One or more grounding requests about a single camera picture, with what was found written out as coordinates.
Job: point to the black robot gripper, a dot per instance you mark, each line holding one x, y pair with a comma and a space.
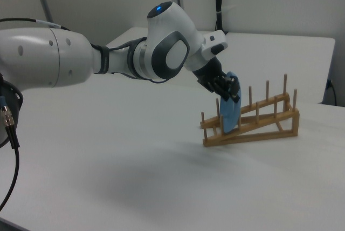
208, 73

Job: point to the blue round plastic plate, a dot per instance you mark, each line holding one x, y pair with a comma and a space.
229, 115

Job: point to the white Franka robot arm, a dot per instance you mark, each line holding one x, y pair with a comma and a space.
167, 50

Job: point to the wooden peg plate rack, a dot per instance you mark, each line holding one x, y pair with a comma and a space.
264, 128

